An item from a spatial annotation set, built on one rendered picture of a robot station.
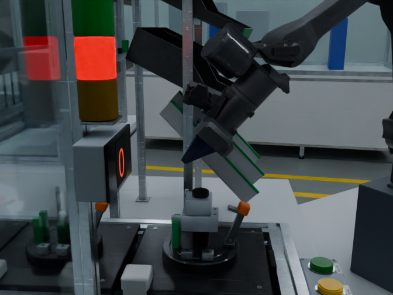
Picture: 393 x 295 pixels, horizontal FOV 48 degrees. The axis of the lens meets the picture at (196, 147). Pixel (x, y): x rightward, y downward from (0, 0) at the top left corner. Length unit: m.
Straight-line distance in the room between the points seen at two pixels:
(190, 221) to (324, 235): 0.50
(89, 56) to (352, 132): 4.43
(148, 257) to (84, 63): 0.41
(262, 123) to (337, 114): 0.77
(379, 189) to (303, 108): 3.85
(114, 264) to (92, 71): 0.39
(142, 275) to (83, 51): 0.37
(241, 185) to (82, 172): 0.53
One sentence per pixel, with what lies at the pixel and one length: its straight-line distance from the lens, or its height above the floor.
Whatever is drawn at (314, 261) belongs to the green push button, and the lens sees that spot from 0.83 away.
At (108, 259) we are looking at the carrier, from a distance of 0.83.
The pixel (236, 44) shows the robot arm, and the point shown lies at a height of 1.35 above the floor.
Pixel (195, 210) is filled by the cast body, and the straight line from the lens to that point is 0.77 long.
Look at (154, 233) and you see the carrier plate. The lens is 0.91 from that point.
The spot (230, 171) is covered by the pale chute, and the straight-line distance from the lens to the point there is 0.98.
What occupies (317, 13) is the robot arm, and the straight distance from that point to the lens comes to 0.76.
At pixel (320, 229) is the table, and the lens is 1.22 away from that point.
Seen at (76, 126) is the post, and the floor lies 1.25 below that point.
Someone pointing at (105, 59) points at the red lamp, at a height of 1.33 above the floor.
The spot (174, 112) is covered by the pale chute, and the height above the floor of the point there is 1.19.
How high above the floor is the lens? 1.37
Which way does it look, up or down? 15 degrees down
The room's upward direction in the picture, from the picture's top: straight up
